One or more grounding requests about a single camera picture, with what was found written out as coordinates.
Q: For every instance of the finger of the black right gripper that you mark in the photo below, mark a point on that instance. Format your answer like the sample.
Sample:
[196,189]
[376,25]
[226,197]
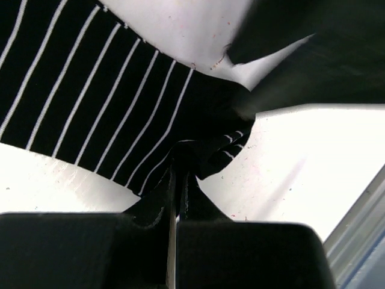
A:
[339,60]

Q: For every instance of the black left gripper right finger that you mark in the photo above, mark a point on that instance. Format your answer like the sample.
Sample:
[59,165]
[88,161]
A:
[213,251]

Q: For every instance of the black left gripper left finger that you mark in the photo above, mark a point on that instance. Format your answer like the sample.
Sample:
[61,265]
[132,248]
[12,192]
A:
[132,249]

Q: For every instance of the black white-striped sock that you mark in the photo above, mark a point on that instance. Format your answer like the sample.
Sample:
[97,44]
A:
[78,85]

